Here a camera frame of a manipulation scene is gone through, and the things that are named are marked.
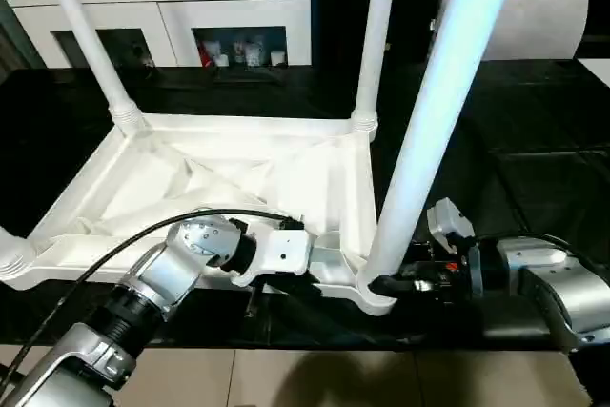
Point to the white plastic table leg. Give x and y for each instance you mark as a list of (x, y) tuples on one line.
[(443, 92), (12, 254), (376, 45), (88, 45)]

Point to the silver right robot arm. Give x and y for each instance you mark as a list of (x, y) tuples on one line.
[(562, 292)]

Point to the black work mat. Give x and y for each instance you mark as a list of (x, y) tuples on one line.
[(524, 140)]

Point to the white flat board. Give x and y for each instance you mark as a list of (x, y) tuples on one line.
[(598, 66)]

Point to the grey cushion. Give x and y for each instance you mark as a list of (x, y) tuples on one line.
[(538, 26)]

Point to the black speaker box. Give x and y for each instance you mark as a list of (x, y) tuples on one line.
[(333, 6)]

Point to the white glass-door cabinet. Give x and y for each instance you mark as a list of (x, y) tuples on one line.
[(214, 11)]

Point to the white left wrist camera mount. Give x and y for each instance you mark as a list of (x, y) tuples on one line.
[(286, 250)]

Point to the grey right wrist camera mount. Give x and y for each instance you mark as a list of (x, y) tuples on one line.
[(445, 221)]

